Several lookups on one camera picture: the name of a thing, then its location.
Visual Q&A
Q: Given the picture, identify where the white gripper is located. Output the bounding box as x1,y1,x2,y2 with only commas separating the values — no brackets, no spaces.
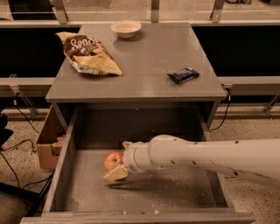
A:
104,141,152,182

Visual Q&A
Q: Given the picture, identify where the red apple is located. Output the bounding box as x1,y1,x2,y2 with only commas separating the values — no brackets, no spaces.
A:
104,151,123,171

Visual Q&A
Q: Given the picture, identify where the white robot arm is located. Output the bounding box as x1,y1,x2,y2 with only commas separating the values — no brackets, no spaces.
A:
104,135,280,188

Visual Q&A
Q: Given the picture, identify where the open grey drawer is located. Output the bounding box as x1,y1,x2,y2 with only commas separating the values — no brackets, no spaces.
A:
20,105,255,224

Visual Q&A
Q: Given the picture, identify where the cardboard box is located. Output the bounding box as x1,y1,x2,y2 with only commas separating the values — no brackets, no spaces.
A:
36,107,66,170

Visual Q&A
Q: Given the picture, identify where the grey cabinet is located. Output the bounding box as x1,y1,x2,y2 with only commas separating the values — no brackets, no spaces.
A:
45,22,228,132

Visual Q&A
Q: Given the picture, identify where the dark blue snack bar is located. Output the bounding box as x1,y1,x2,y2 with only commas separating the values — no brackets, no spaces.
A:
168,67,200,84

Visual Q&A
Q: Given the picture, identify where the yellow brown chip bag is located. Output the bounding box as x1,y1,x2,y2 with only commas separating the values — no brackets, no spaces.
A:
57,31,123,76

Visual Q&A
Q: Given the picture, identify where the white bowl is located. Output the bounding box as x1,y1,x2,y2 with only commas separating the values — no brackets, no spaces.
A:
111,20,142,39

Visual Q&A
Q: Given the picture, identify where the black cable left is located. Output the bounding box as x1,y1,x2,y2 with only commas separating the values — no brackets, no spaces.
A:
0,92,40,189

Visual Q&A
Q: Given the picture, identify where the metal window rail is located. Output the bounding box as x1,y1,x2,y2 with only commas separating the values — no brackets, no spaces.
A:
0,0,280,27

